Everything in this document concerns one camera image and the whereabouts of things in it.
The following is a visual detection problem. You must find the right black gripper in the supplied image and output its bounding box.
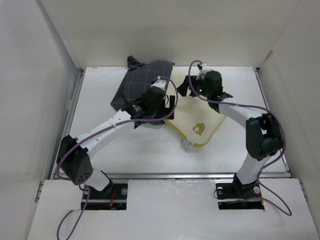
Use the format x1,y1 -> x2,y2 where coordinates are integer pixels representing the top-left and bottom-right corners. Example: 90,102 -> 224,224
175,74 -> 211,99

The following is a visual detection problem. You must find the cream pillow with yellow edge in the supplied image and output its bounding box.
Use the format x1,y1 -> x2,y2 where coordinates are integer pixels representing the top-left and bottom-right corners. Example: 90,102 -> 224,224
163,66 -> 227,148

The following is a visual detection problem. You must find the dark grey checked pillowcase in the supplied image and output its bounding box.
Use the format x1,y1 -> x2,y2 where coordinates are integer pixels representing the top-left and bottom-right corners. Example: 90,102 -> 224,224
110,55 -> 178,126

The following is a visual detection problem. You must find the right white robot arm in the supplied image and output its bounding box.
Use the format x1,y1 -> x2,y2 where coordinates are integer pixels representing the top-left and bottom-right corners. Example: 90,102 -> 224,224
177,70 -> 284,200

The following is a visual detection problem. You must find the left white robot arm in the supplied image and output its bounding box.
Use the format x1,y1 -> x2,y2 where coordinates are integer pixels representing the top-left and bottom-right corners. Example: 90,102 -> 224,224
56,86 -> 177,199

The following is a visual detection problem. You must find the white pillow care label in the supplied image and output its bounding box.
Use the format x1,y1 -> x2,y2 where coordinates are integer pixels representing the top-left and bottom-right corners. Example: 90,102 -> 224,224
180,138 -> 194,153

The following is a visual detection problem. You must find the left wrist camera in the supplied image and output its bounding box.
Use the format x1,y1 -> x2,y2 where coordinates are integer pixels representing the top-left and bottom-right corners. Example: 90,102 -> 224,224
151,76 -> 170,92

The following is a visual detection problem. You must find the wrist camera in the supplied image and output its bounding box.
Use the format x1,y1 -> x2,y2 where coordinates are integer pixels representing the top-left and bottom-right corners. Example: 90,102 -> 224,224
151,76 -> 170,92
197,62 -> 212,79

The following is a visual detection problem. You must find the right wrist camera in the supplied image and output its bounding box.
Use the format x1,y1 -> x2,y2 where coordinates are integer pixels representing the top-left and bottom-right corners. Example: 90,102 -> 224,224
197,62 -> 212,79

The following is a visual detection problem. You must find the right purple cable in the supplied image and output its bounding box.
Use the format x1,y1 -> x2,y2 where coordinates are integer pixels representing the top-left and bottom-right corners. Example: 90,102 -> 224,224
188,59 -> 293,217

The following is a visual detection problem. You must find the purple cable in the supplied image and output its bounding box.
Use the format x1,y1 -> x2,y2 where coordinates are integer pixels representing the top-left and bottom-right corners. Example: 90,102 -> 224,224
188,59 -> 293,217
55,76 -> 179,238

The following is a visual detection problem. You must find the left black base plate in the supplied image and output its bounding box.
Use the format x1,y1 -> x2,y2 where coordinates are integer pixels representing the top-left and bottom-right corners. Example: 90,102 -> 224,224
89,180 -> 128,204

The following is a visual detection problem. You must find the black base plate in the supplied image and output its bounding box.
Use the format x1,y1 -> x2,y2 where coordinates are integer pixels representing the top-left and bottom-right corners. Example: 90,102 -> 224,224
89,180 -> 128,204
215,182 -> 261,200

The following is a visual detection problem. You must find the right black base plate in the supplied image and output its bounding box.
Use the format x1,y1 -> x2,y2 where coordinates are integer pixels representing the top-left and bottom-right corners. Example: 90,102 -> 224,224
215,182 -> 261,200

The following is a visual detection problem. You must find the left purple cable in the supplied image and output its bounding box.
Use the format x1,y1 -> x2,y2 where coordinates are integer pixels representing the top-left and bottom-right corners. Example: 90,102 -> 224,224
55,76 -> 179,238

